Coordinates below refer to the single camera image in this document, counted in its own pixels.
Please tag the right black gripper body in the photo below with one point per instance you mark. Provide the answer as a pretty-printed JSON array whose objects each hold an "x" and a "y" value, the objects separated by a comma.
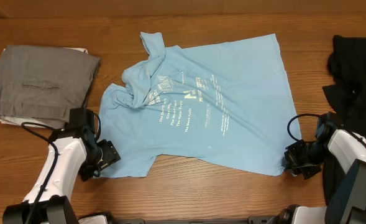
[{"x": 306, "y": 159}]

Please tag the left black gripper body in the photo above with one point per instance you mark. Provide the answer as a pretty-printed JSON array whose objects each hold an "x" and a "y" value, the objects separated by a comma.
[{"x": 104, "y": 154}]

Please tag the light blue printed t-shirt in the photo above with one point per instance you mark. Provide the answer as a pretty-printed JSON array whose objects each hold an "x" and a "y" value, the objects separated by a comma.
[{"x": 229, "y": 104}]

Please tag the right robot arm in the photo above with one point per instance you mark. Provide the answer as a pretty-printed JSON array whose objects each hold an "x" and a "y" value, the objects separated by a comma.
[{"x": 340, "y": 155}]

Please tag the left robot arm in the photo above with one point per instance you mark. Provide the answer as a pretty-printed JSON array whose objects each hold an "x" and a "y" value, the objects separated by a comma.
[{"x": 73, "y": 151}]

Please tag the folded grey trousers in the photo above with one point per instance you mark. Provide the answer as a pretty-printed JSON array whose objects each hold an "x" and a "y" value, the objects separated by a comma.
[{"x": 42, "y": 84}]

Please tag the black polo shirt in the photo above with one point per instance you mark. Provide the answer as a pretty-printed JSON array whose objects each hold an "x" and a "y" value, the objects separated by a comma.
[{"x": 347, "y": 97}]

